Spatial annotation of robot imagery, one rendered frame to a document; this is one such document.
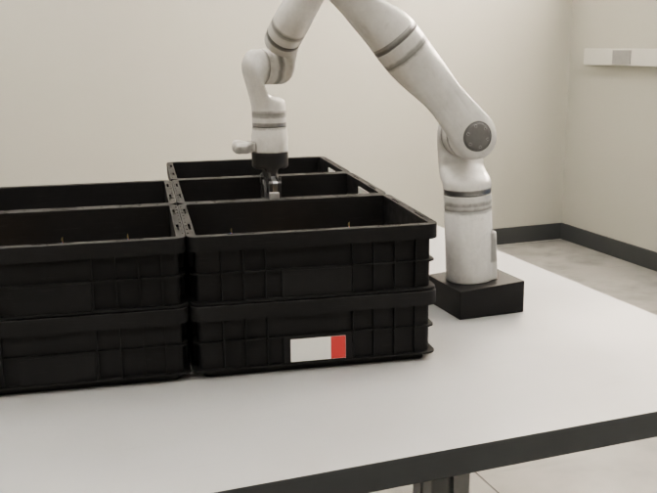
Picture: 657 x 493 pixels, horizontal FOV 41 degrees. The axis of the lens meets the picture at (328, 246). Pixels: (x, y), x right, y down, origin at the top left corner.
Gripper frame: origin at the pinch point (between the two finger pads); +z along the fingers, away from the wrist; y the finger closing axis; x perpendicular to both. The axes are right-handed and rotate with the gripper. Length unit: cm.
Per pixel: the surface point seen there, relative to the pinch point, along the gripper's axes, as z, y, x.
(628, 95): -8, 264, -236
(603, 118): 6, 283, -234
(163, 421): 16, -62, 25
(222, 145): 15, 289, -16
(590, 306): 15, -27, -59
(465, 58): -28, 309, -159
